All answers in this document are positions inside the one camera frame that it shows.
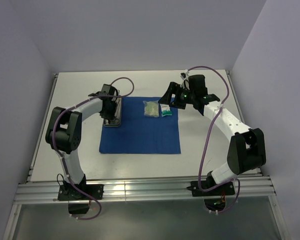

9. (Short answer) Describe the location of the green printed glove packet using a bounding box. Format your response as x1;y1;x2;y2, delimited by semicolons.
143;101;159;118

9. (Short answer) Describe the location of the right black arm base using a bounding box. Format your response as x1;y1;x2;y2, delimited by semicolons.
186;179;235;211

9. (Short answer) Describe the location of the white teal gauze packet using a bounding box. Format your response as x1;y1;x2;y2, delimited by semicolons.
160;104;173;117

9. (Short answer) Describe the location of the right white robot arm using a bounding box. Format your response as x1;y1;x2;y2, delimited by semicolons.
158;74;266;193

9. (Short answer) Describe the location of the metal instrument tray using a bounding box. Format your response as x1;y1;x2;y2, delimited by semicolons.
103;98;122;128

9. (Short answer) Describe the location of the blue surgical cloth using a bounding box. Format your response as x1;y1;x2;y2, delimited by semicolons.
99;96;181;155

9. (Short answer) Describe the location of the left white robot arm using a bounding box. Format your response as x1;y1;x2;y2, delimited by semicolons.
45;84;122;194

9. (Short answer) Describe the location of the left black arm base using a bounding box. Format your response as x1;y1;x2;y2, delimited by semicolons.
58;184;104;215

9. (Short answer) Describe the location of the aluminium front rail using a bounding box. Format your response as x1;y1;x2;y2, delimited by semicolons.
13;174;276;205

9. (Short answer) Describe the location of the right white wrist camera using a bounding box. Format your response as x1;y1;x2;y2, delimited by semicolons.
180;69;189;81

